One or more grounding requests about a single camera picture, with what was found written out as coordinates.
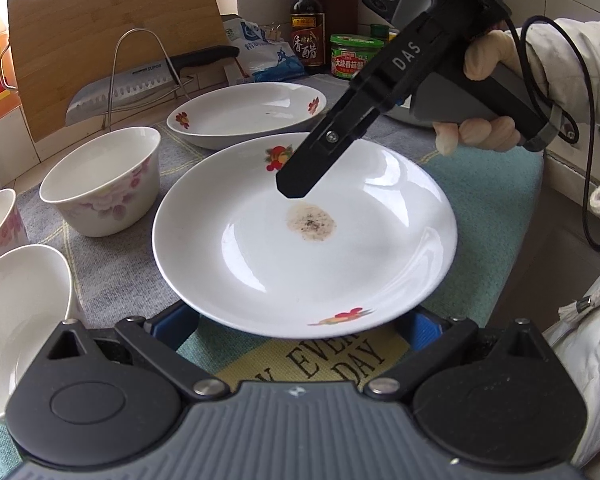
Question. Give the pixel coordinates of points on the teal printed mat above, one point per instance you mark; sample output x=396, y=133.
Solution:
x=480, y=235

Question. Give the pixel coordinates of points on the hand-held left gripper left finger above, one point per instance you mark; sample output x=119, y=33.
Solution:
x=172, y=324

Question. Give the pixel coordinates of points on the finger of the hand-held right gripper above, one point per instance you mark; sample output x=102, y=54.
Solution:
x=315, y=152

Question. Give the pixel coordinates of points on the green-lidded sauce jar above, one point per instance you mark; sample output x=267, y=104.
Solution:
x=352, y=57

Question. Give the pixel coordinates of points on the white fruit-print deep plate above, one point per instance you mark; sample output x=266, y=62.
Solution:
x=240, y=115

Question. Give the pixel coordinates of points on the grey checked cloth mat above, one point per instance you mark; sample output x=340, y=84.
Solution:
x=110, y=270

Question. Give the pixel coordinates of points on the dark vinegar bottle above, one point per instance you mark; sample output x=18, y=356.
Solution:
x=307, y=35

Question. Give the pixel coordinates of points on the person's right forearm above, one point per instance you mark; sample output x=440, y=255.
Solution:
x=575, y=65

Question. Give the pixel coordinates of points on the person's white jacket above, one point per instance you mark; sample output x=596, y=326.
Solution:
x=590, y=370

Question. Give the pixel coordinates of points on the plain white bowl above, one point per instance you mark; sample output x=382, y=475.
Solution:
x=20, y=310

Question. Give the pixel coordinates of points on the person's right hand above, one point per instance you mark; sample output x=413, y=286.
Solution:
x=490, y=52

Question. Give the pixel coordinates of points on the wooden cutting board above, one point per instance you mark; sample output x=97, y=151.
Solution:
x=105, y=0

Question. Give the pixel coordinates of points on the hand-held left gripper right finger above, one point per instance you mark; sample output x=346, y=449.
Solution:
x=423, y=326

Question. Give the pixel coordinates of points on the blue and white plastic bag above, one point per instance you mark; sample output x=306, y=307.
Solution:
x=265, y=55

